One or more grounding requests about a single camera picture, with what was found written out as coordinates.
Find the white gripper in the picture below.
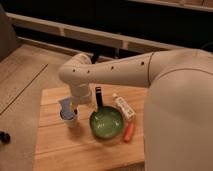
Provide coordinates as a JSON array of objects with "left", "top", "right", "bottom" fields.
[{"left": 69, "top": 84, "right": 92, "bottom": 110}]

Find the white eraser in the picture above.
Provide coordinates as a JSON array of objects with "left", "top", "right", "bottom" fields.
[{"left": 112, "top": 93, "right": 135, "bottom": 121}]

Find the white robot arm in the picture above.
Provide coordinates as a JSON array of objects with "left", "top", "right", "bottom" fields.
[{"left": 59, "top": 48, "right": 213, "bottom": 171}]

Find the white cup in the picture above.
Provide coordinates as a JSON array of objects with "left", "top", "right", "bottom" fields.
[{"left": 60, "top": 109, "right": 78, "bottom": 128}]

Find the green frying pan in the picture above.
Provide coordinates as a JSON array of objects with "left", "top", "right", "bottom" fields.
[{"left": 89, "top": 87, "right": 124, "bottom": 140}]

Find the orange carrot toy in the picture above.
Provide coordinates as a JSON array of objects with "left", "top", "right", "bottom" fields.
[{"left": 123, "top": 122, "right": 135, "bottom": 142}]

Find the wooden board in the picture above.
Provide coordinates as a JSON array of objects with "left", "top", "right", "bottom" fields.
[{"left": 33, "top": 85, "right": 147, "bottom": 171}]

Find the black object on floor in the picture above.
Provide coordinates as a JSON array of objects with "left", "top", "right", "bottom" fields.
[{"left": 0, "top": 131, "right": 11, "bottom": 144}]

